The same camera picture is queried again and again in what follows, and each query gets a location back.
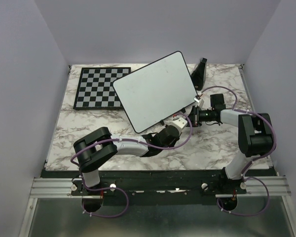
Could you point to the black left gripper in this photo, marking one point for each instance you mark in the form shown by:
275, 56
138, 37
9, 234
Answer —
176, 139

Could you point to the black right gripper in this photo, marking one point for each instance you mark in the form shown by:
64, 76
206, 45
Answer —
194, 120

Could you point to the white whiteboard black frame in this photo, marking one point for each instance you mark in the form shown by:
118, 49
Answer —
156, 91

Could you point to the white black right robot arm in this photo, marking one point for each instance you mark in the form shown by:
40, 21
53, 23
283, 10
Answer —
256, 136

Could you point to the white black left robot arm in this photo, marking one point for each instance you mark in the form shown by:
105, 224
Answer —
96, 148

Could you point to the black wedge eraser block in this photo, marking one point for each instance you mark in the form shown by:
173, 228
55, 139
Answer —
198, 75

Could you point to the black white chessboard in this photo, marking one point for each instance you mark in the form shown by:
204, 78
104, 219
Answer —
95, 90

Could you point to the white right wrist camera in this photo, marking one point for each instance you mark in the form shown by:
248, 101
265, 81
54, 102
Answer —
199, 100

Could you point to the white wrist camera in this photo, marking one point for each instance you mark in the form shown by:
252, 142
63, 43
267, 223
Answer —
179, 122
199, 100

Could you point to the black wire whiteboard stand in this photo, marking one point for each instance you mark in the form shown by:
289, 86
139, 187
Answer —
181, 111

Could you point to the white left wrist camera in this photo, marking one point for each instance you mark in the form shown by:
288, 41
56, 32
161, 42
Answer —
179, 122

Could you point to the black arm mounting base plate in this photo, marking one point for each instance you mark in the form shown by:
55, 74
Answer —
163, 187

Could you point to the aluminium rail frame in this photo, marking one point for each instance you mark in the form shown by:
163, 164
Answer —
211, 148

